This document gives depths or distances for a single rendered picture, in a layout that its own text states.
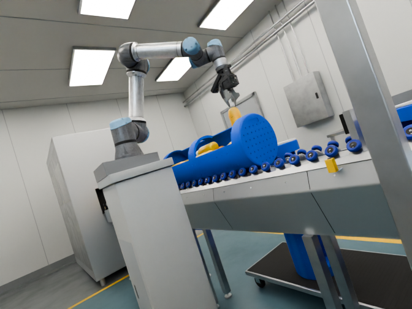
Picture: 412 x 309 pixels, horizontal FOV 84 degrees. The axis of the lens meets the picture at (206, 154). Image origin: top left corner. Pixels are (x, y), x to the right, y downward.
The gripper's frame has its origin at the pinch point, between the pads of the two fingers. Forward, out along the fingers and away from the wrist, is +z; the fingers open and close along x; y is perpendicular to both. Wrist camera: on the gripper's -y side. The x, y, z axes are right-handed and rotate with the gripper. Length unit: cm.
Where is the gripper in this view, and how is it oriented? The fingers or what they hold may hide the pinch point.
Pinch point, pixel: (230, 104)
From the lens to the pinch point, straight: 129.6
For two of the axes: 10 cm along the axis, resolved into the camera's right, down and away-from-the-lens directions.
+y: 5.9, -2.1, -7.8
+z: 3.1, 9.5, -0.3
